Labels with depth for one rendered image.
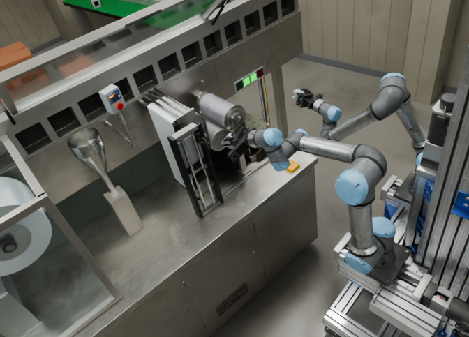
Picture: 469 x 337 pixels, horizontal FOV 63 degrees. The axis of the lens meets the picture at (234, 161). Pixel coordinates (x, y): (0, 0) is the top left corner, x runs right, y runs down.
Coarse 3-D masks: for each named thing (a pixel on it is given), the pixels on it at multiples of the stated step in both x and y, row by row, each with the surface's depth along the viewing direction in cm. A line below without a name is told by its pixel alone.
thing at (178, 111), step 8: (144, 96) 198; (168, 96) 193; (152, 104) 193; (160, 104) 188; (168, 104) 187; (176, 104) 189; (168, 112) 183; (176, 112) 184; (184, 112) 178; (192, 112) 180; (184, 120) 179
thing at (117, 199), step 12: (84, 144) 173; (96, 156) 165; (96, 168) 171; (108, 180) 180; (108, 192) 190; (120, 192) 188; (120, 204) 188; (132, 204) 192; (120, 216) 191; (132, 216) 196; (132, 228) 199
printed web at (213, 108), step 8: (208, 96) 213; (216, 96) 213; (200, 104) 215; (208, 104) 210; (216, 104) 207; (224, 104) 204; (232, 104) 205; (208, 112) 211; (216, 112) 205; (224, 112) 201; (176, 120) 187; (216, 120) 208; (176, 128) 187; (224, 128) 207; (208, 136) 198
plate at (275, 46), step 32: (288, 32) 250; (224, 64) 226; (256, 64) 243; (160, 96) 207; (192, 96) 221; (224, 96) 237; (96, 128) 191; (128, 128) 203; (32, 160) 177; (64, 160) 187; (64, 192) 194
